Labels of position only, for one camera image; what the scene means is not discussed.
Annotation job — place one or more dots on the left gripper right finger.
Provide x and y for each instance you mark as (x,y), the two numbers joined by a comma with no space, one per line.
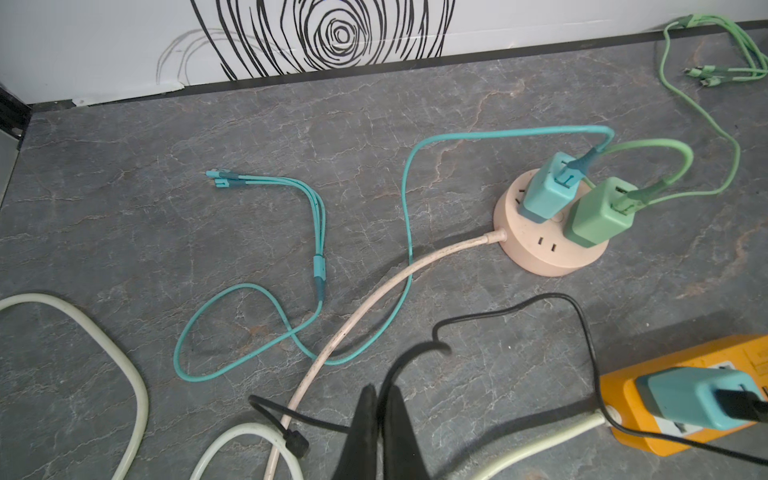
(402,458)

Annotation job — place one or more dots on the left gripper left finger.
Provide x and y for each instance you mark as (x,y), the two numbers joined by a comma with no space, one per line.
(358,459)

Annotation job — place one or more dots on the round pink power strip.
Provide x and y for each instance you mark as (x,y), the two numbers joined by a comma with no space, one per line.
(541,248)

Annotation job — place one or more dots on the teal plug adapter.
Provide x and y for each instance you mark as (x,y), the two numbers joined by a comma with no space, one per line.
(685,400)
(552,188)

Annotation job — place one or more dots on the green plug adapter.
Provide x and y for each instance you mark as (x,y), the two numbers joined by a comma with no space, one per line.
(593,219)

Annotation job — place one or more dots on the orange power strip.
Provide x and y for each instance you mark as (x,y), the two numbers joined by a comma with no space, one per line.
(747,353)

